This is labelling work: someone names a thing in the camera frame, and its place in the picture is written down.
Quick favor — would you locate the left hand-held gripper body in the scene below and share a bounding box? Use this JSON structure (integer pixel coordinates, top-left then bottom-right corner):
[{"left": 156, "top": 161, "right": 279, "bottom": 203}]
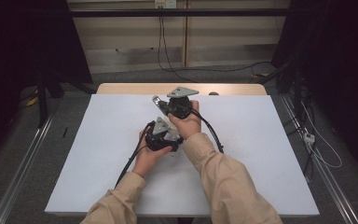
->
[{"left": 145, "top": 116, "right": 185, "bottom": 153}]

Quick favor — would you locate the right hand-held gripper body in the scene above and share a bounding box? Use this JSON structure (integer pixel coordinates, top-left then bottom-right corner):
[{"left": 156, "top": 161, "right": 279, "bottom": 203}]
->
[{"left": 166, "top": 86, "right": 200, "bottom": 119}]

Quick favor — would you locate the person's right hand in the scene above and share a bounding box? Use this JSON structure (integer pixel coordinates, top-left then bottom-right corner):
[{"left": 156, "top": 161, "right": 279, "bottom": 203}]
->
[{"left": 167, "top": 100, "right": 202, "bottom": 140}]

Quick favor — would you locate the person's left hand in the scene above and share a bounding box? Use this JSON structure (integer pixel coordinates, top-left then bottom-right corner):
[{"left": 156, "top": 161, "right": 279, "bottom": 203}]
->
[{"left": 132, "top": 130, "right": 172, "bottom": 179}]

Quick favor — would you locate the wooden table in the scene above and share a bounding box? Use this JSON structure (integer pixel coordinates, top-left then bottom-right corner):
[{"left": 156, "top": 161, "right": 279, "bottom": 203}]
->
[{"left": 96, "top": 82, "right": 268, "bottom": 96}]

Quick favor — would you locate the white foam board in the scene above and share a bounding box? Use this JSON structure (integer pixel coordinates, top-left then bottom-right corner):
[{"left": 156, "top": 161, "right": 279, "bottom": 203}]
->
[{"left": 44, "top": 93, "right": 320, "bottom": 217}]

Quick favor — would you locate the black horizontal bar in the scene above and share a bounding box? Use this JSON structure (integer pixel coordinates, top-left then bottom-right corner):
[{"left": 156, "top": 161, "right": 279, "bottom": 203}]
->
[{"left": 69, "top": 7, "right": 291, "bottom": 18}]

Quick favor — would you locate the black metal stand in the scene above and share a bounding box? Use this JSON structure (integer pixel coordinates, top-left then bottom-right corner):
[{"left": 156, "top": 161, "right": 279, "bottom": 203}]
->
[
  {"left": 256, "top": 59, "right": 306, "bottom": 125},
  {"left": 36, "top": 70, "right": 95, "bottom": 129}
]

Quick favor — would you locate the white power strip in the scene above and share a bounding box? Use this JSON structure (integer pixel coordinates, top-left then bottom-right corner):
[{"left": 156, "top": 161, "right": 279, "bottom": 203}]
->
[{"left": 303, "top": 133, "right": 316, "bottom": 146}]

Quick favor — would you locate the dark curtain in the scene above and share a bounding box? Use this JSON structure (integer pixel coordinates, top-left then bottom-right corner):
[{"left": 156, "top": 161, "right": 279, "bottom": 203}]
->
[
  {"left": 271, "top": 0, "right": 358, "bottom": 178},
  {"left": 0, "top": 0, "right": 93, "bottom": 162}
]

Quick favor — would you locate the left hand-held gripper black cable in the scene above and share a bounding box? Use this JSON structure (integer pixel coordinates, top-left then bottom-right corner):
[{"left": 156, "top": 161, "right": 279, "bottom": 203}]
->
[{"left": 115, "top": 120, "right": 157, "bottom": 189}]

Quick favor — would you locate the hand-held gripper black cable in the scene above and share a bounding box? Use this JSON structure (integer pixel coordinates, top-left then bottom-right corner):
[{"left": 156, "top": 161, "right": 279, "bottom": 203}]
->
[
  {"left": 115, "top": 120, "right": 157, "bottom": 189},
  {"left": 183, "top": 105, "right": 225, "bottom": 154}
]

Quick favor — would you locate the right hand-held gripper black cable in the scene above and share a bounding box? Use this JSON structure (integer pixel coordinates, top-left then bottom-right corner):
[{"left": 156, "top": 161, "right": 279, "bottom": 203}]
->
[{"left": 183, "top": 105, "right": 225, "bottom": 154}]

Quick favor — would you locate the black wall cable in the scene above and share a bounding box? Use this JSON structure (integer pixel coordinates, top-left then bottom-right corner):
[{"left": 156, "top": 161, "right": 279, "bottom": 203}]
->
[{"left": 157, "top": 15, "right": 273, "bottom": 84}]

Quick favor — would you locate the white wall socket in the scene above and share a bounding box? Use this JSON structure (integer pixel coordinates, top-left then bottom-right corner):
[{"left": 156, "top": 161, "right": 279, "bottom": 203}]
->
[{"left": 154, "top": 0, "right": 177, "bottom": 9}]

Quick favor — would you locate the aluminium floor rail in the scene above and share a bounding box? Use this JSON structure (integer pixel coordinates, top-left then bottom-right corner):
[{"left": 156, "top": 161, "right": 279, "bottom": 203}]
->
[
  {"left": 0, "top": 114, "right": 56, "bottom": 224},
  {"left": 280, "top": 93, "right": 358, "bottom": 224}
]

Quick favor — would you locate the white floor cable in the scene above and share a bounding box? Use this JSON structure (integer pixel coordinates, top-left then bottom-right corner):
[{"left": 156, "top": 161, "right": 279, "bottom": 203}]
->
[{"left": 300, "top": 102, "right": 343, "bottom": 169}]

